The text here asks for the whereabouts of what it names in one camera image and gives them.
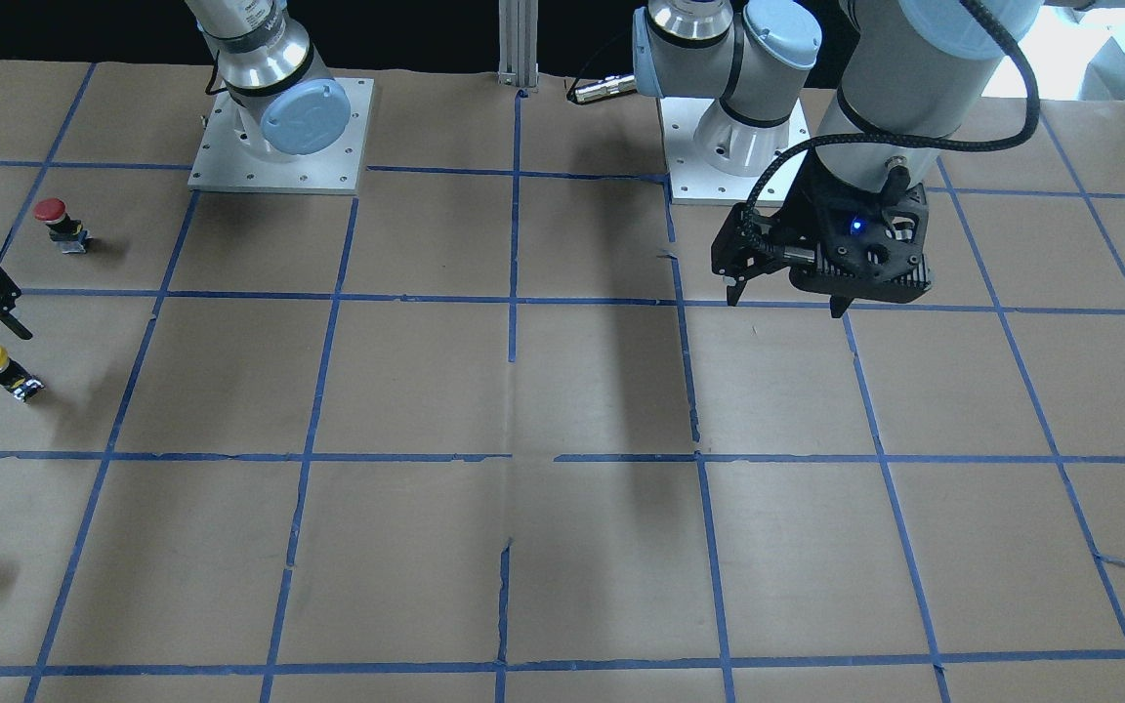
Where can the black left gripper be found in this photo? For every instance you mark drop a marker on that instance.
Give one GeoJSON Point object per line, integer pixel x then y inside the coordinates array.
{"type": "Point", "coordinates": [803, 217]}

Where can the yellow push button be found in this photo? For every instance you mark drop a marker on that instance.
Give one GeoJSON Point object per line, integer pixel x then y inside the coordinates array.
{"type": "Point", "coordinates": [15, 379]}

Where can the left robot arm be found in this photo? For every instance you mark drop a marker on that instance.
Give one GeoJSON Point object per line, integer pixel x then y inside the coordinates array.
{"type": "Point", "coordinates": [924, 77]}

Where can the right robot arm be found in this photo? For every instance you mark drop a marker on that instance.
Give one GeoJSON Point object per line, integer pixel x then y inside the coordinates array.
{"type": "Point", "coordinates": [104, 167]}

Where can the red push button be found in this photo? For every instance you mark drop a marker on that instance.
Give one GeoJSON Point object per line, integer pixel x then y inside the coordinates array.
{"type": "Point", "coordinates": [68, 234]}

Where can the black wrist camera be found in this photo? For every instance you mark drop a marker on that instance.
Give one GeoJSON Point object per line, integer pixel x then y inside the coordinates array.
{"type": "Point", "coordinates": [751, 244]}

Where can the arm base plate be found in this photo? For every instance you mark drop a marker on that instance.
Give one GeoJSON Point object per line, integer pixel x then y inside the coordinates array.
{"type": "Point", "coordinates": [713, 159]}
{"type": "Point", "coordinates": [307, 140]}

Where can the aluminium frame post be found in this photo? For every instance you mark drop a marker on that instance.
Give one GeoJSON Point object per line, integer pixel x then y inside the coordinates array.
{"type": "Point", "coordinates": [517, 25]}

